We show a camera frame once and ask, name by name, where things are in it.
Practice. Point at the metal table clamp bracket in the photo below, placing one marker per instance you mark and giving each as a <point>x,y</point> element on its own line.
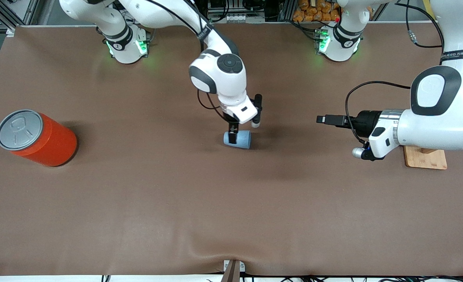
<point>226,266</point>

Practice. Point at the light blue plastic cup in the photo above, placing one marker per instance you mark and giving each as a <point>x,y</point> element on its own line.
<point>244,140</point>

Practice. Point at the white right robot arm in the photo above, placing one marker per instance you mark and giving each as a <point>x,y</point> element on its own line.
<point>225,84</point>

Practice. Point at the orange snack packet pile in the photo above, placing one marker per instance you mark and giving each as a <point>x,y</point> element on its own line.
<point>313,13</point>

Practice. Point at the white power strip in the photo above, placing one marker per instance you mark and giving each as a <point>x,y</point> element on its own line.
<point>235,18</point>

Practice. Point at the silver table corner bracket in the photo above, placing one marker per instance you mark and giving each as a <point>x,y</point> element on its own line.
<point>10,32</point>

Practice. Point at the orange can with grey lid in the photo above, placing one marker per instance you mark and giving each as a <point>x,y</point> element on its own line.
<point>39,139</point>

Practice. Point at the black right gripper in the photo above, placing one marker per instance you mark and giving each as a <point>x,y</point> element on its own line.
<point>233,127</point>

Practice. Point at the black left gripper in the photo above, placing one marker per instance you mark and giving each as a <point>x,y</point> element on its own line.
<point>367,120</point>

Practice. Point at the wooden cup rack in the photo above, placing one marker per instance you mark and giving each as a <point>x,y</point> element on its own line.
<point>425,158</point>

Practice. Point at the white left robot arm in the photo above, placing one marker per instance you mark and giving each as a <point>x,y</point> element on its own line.
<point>438,117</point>

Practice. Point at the brown table mat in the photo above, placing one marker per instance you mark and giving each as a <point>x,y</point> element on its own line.
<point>231,196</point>

